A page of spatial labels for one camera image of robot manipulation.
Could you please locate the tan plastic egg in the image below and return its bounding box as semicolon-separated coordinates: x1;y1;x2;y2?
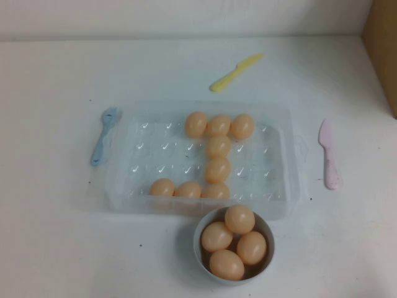
148;178;176;197
231;113;256;140
201;221;234;253
236;231;267;266
205;135;232;159
207;114;232;137
173;181;202;199
185;111;208;139
224;204;256;235
208;250;246;281
204;157;232;184
200;183;231;200

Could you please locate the blue plastic fork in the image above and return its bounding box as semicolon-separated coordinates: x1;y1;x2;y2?
90;107;123;167

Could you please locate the yellow plastic knife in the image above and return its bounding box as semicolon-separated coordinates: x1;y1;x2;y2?
210;53;264;93

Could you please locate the clear plastic egg box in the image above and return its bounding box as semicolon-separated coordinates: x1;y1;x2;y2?
102;101;306;221

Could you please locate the pale round bowl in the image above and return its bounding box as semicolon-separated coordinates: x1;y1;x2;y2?
193;206;275;286

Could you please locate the pink plastic knife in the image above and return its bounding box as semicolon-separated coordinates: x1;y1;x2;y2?
318;119;344;191

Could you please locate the brown cardboard box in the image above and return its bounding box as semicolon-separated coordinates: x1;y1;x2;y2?
362;0;397;120

